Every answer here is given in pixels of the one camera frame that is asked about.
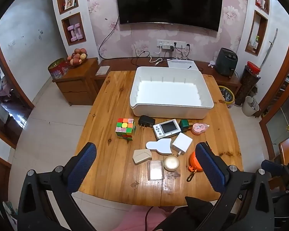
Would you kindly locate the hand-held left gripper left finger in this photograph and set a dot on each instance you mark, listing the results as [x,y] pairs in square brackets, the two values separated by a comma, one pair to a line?
[83,166]

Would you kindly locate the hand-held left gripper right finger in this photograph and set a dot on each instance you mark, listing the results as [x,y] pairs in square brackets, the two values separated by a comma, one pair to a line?
[209,168]

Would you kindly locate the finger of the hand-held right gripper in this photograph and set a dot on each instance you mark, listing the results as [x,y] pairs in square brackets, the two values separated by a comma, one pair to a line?
[272,167]

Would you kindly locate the orange reel with clip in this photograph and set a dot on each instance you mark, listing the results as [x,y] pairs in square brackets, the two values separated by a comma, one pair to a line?
[193,162]

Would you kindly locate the white plug charger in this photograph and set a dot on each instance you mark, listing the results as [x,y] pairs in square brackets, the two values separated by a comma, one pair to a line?
[181,143]

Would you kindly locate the gold round compact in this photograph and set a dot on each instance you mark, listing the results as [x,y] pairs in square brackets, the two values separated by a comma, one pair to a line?
[171,163]

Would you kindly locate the pink correction tape dispenser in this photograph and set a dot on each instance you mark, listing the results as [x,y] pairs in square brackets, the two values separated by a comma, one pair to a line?
[198,128]

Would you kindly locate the green plug adapter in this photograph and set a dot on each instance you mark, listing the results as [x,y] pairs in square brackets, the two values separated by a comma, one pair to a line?
[185,125]

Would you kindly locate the clear plastic box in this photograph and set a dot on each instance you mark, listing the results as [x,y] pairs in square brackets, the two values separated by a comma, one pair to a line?
[155,170]

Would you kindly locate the white gourd-shaped board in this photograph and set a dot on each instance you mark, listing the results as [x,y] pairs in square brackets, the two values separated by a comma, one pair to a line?
[160,146]

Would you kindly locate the multicoloured puzzle cube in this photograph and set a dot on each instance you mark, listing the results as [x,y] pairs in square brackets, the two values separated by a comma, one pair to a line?
[125,128]

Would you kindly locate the white small digital camera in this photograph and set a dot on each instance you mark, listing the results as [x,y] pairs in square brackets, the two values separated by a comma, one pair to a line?
[166,128]

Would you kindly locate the beige small box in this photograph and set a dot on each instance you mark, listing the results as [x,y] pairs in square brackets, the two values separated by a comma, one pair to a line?
[142,157]

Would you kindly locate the black plug charger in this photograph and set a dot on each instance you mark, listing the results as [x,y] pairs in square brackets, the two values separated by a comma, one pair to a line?
[146,121]

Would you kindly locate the white plastic storage bin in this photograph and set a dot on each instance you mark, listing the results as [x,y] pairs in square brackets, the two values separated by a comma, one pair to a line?
[168,93]

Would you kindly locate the black cloth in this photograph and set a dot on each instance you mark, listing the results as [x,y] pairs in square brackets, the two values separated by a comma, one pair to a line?
[190,216]

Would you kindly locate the white waste bin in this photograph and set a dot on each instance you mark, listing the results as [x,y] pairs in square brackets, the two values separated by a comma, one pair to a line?
[249,108]

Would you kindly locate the person's pink trousers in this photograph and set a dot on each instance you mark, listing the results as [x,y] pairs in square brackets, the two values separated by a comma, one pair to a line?
[132,219]

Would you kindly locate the yellow waste bin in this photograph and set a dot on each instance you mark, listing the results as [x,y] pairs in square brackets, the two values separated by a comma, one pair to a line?
[227,97]

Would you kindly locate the wooden drawer cabinet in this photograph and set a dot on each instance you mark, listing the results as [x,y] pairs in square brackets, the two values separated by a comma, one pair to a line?
[77,84]

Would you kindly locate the tall jar with red lid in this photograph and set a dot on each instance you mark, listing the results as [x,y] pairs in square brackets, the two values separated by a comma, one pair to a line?
[248,84]

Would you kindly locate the clear flat lid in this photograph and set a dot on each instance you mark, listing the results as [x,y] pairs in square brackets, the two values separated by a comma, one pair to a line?
[102,70]

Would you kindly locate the red patterned tin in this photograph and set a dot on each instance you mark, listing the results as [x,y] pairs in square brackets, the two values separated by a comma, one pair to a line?
[57,68]

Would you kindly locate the bowl of fruit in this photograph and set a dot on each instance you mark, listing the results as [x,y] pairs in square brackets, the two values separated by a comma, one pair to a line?
[77,56]

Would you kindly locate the long sheathed sword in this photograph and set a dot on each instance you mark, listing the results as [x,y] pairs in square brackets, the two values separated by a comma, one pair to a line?
[269,48]

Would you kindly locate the black plug adapter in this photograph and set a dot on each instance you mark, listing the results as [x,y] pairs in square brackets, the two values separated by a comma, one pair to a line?
[171,48]

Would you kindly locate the pink dumbbell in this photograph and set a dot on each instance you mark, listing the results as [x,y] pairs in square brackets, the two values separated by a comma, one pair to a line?
[71,33]
[79,30]

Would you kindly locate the white cup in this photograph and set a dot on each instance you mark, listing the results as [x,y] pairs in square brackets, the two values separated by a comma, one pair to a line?
[262,3]

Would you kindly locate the framed picture card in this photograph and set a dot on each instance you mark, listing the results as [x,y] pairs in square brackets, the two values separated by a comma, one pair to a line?
[69,1]

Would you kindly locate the white wall power strip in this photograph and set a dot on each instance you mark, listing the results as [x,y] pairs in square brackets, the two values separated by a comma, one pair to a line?
[165,43]

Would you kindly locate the black wall television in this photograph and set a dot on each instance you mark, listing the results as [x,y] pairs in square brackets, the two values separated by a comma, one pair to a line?
[168,2]

